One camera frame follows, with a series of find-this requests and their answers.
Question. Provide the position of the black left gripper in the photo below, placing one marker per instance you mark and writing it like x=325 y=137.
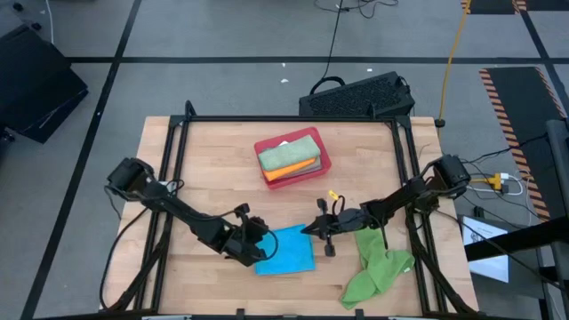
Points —
x=246 y=233

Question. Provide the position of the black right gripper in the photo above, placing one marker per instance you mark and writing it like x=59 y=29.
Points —
x=349 y=220

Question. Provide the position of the blue microfiber towel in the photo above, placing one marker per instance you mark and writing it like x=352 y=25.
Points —
x=289 y=253

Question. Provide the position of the bright green microfiber towel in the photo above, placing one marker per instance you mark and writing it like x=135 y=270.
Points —
x=378 y=266

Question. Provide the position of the orange microfiber towel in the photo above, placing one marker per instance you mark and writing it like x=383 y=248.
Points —
x=284 y=171

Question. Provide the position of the sage towel with teal edge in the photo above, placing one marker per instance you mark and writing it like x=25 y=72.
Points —
x=289 y=153

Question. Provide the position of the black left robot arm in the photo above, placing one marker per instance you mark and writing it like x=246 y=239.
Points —
x=178 y=209

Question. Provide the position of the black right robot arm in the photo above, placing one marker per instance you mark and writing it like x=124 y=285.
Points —
x=409 y=195

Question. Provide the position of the red plastic tray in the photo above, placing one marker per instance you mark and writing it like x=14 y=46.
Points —
x=266 y=182

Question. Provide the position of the white hang tag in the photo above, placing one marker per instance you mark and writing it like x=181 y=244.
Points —
x=283 y=143

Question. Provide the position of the black perforated computer case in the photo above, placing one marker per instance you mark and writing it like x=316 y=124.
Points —
x=355 y=98

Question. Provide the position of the white paper sheet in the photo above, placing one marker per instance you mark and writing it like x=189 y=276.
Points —
x=489 y=266

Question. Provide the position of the black metal beam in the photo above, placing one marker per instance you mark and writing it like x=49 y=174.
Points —
x=511 y=242

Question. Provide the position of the hazard striped floor mat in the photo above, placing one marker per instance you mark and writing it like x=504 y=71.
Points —
x=520 y=111
x=493 y=5

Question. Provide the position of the large black floor case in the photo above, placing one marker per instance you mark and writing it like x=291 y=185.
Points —
x=35 y=89

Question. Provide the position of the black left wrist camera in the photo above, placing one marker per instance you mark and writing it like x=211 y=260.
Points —
x=242 y=209

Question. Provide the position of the black frame clip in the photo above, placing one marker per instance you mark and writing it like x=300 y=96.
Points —
x=240 y=314
x=359 y=314

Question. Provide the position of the black metal table frame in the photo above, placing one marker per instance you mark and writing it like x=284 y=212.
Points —
x=284 y=119

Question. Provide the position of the grey metal post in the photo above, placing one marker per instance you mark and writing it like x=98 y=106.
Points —
x=559 y=169

